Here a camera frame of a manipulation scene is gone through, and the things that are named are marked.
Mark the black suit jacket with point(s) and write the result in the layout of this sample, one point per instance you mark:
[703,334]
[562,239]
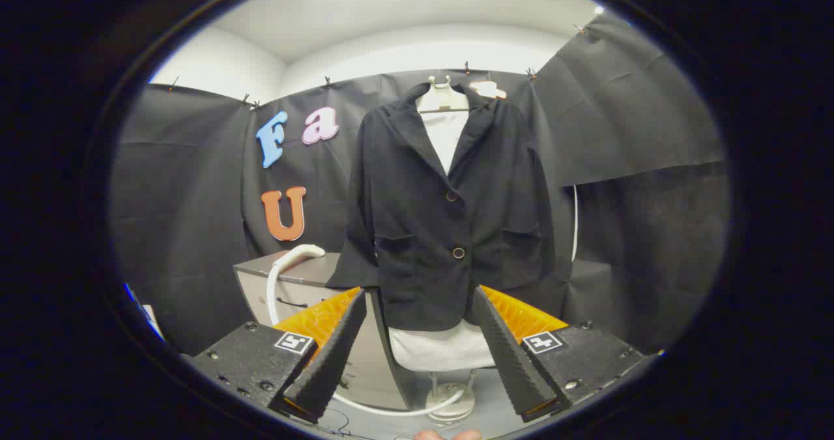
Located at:
[417,231]

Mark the white ironing board pad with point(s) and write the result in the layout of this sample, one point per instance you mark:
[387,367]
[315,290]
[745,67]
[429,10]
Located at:
[446,137]

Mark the white steamer stand base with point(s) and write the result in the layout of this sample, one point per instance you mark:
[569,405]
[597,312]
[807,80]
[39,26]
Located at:
[449,407]

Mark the grey cabinet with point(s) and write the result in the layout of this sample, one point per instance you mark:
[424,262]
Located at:
[313,272]

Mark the row of small black clips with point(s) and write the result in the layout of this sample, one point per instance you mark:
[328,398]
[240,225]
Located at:
[328,82]

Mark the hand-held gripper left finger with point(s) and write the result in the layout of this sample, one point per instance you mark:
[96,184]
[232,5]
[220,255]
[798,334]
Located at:
[332,362]

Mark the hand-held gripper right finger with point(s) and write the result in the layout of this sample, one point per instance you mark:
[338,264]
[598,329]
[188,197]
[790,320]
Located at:
[515,362]

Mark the white steamer hanger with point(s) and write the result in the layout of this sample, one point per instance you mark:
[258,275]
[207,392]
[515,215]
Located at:
[443,98]

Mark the white garment steamer head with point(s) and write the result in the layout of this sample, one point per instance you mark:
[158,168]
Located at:
[303,252]

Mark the black backdrop cloth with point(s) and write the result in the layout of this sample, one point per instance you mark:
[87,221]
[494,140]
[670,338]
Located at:
[182,199]

